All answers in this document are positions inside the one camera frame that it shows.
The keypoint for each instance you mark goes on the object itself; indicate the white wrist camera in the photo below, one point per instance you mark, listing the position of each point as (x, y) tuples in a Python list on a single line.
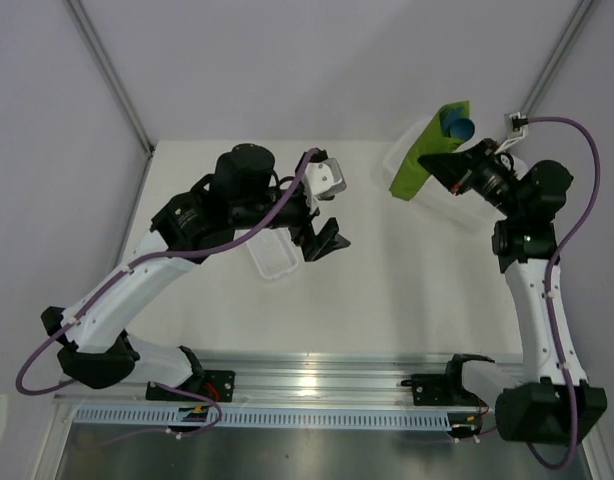
[(516, 129), (323, 181)]

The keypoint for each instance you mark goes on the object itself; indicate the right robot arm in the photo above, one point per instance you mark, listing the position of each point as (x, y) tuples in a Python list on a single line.
[(554, 403)]

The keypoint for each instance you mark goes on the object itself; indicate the large white perforated basket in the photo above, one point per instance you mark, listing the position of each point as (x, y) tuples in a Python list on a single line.
[(469, 211)]

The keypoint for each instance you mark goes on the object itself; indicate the green paper napkin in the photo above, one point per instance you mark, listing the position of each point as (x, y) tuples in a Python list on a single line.
[(410, 176)]

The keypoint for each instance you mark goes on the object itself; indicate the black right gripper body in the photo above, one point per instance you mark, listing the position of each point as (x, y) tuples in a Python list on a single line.
[(483, 176)]

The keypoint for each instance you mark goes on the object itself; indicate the white slotted cutlery tray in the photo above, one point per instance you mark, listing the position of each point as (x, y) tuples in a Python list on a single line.
[(273, 254)]

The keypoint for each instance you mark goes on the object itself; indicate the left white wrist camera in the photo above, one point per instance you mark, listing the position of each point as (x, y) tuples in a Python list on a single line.
[(323, 181)]

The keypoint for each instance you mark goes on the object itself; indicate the aluminium mounting rail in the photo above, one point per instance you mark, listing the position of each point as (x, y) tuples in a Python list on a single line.
[(307, 380)]

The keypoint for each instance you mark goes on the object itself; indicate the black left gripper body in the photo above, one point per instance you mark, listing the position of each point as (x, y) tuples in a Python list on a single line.
[(296, 215)]

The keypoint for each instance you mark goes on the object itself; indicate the aluminium frame post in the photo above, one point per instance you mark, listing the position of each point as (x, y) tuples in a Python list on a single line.
[(574, 27), (105, 65)]

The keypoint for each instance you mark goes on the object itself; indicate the left aluminium frame post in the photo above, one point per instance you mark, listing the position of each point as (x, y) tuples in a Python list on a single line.
[(105, 65)]

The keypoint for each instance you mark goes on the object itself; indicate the right aluminium frame post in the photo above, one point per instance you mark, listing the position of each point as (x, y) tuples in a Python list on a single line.
[(574, 27)]

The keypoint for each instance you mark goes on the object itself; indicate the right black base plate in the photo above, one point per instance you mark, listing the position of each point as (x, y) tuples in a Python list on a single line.
[(438, 390)]

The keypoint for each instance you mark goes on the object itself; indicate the dark blue plastic spoon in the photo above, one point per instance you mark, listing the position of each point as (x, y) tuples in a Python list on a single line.
[(455, 123)]

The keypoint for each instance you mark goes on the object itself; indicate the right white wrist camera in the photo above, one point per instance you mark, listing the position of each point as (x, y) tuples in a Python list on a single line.
[(516, 129)]

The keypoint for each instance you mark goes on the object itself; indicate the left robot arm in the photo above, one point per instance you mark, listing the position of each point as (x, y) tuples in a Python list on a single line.
[(242, 197)]

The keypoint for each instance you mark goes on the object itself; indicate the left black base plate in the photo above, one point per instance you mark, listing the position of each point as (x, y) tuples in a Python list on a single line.
[(217, 385)]

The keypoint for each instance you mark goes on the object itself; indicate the white slotted cable duct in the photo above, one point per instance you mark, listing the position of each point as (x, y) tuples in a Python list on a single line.
[(398, 420)]

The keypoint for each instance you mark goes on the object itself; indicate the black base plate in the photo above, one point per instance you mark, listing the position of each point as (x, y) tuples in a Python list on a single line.
[(217, 385), (438, 390)]

